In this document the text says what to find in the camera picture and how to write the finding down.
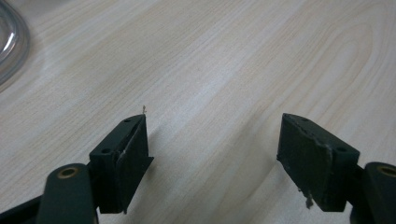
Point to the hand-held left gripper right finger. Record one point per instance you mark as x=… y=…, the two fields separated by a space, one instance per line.
x=314 y=161

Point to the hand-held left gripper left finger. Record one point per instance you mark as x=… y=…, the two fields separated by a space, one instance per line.
x=124 y=165

